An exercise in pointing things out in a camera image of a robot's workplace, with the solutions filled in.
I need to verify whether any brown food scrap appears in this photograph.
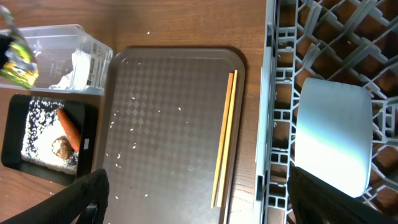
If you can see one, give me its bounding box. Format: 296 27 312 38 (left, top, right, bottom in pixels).
52 136 74 160

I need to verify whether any white rice pile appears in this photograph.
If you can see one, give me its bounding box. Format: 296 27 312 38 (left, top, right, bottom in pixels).
21 98 78 175

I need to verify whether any orange carrot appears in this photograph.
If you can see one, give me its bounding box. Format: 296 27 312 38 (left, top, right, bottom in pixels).
57 108 81 152

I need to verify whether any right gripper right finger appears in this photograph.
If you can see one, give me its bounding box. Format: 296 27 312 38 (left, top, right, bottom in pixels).
287 167 395 224

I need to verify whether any clear plastic bin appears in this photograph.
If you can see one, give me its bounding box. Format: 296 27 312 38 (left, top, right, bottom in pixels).
20 24 113 95

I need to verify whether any brown serving tray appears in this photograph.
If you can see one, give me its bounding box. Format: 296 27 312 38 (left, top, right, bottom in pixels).
94 47 245 223

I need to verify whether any grey dishwasher rack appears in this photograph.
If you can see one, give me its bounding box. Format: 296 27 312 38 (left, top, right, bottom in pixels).
253 0 397 223

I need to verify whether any black tray bin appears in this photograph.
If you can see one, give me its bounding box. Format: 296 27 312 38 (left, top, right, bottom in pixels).
1 95 98 185

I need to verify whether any bowl of rice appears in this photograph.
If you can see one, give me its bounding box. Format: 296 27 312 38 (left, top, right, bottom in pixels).
295 78 373 198

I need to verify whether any wooden chopstick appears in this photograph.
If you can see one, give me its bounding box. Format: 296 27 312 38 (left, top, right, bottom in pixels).
211 73 234 209
216 70 238 207

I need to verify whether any white napkin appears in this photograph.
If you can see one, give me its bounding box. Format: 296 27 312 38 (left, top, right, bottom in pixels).
49 51 91 91

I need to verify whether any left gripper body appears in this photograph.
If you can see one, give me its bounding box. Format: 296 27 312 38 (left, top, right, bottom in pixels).
0 35 14 69

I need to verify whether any yellow snack wrapper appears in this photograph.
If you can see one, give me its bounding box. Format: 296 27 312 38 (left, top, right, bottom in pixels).
1 6 39 89

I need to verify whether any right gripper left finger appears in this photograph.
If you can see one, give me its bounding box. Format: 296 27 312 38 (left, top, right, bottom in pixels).
4 169 109 224

